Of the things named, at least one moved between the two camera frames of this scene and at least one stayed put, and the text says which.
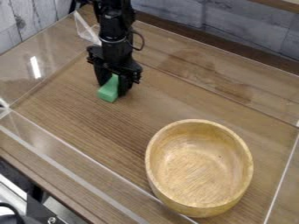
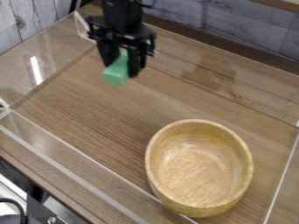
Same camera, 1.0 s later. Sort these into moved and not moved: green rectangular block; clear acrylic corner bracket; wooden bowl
Moved: green rectangular block
Not moved: wooden bowl; clear acrylic corner bracket
